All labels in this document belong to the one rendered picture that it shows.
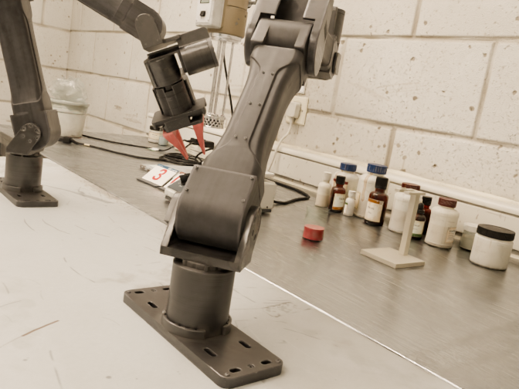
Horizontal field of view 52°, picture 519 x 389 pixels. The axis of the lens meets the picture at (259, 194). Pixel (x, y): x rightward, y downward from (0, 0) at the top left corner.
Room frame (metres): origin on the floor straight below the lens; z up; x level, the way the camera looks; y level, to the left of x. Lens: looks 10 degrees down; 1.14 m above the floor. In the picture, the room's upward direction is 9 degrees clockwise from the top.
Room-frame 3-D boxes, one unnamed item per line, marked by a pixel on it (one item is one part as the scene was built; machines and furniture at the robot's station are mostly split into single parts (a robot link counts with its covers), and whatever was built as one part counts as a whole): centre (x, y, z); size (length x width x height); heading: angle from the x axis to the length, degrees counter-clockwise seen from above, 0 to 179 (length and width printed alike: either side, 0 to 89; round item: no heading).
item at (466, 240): (1.10, -0.46, 0.93); 0.05 x 0.05 x 0.05
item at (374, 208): (1.20, -0.27, 0.95); 0.04 x 0.04 x 0.11
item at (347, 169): (1.34, -0.21, 0.96); 0.06 x 0.06 x 0.11
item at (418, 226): (1.12, -0.34, 0.94); 0.03 x 0.03 x 0.08
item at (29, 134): (0.96, 0.43, 1.00); 0.09 x 0.06 x 0.06; 6
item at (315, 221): (0.97, -0.11, 0.93); 0.04 x 0.04 x 0.06
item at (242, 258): (0.51, 0.04, 1.00); 0.09 x 0.06 x 0.06; 77
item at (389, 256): (0.91, -0.25, 0.96); 0.08 x 0.08 x 0.13; 38
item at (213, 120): (1.50, 0.16, 1.17); 0.07 x 0.07 x 0.25
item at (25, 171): (0.96, 0.43, 0.94); 0.20 x 0.07 x 0.08; 41
